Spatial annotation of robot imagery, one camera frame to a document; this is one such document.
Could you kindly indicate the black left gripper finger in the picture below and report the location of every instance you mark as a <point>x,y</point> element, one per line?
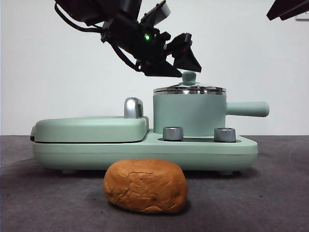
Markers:
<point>161,71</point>
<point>187,55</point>

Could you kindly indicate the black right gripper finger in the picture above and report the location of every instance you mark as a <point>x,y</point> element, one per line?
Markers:
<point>282,7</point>
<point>297,10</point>

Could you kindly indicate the glass lid with green knob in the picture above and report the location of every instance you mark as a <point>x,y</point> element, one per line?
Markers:
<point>189,78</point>

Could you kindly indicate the brown potato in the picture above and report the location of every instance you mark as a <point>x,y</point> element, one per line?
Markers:
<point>144,186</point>

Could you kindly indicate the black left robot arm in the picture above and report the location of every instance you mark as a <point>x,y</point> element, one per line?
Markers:
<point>96,9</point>

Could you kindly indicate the mint green steamer pot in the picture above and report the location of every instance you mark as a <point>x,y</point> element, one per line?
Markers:
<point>188,111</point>

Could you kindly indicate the silver control knob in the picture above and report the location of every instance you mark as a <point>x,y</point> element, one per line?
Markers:
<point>225,135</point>
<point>173,133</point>

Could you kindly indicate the mint green griddle cover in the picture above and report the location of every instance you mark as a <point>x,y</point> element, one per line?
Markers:
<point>84,130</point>

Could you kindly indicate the mint green breakfast maker base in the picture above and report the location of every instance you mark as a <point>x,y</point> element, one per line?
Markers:
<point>72,154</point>

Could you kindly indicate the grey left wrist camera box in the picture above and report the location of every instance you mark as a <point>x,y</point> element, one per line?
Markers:
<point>157,12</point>

